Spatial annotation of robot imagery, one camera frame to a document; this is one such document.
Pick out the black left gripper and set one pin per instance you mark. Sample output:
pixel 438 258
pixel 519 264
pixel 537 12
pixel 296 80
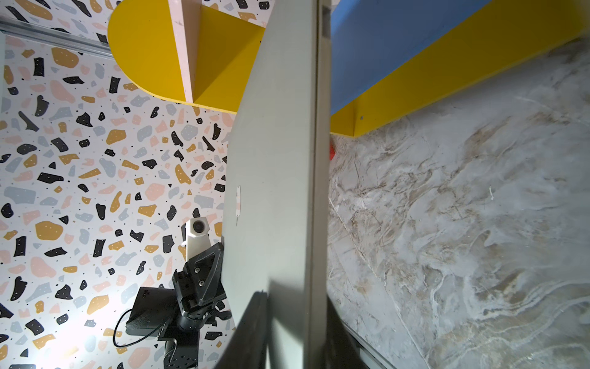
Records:
pixel 176 316

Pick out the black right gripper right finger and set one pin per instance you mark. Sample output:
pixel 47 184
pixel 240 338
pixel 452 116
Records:
pixel 341 352

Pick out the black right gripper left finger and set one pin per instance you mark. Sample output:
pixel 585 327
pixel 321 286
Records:
pixel 247 348

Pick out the silver laptop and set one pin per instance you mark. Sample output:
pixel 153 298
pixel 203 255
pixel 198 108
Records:
pixel 275 201

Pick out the yellow shelf pink blue boards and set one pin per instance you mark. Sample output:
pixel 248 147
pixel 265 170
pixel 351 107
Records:
pixel 389 58

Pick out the grey metal corner profile left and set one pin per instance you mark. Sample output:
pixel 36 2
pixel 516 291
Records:
pixel 55 37

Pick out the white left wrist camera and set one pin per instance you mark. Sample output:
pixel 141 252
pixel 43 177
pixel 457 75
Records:
pixel 195 237

